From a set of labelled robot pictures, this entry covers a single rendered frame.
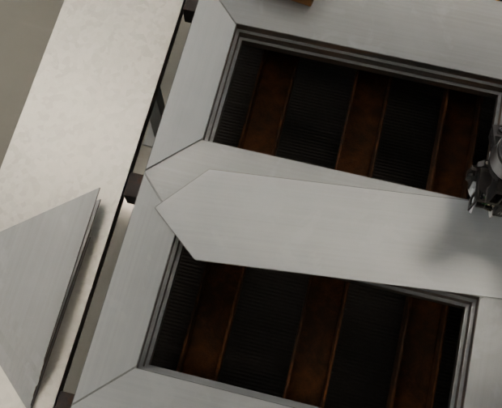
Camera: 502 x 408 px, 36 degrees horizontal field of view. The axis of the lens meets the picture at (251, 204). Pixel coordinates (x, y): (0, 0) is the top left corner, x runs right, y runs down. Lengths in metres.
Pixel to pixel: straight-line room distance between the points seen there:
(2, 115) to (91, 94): 0.93
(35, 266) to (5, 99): 1.16
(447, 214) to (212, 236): 0.44
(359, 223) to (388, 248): 0.07
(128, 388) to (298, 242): 0.40
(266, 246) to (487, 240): 0.40
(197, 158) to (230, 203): 0.11
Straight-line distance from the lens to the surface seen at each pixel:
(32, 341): 1.50
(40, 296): 1.52
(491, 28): 1.67
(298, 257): 1.40
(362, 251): 1.42
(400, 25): 1.63
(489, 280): 1.45
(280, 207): 1.43
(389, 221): 1.44
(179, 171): 1.46
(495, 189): 1.29
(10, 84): 2.64
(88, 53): 1.74
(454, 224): 1.47
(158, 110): 2.25
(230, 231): 1.42
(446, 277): 1.43
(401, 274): 1.42
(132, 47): 1.73
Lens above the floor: 2.22
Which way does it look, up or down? 71 degrees down
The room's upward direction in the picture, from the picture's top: straight up
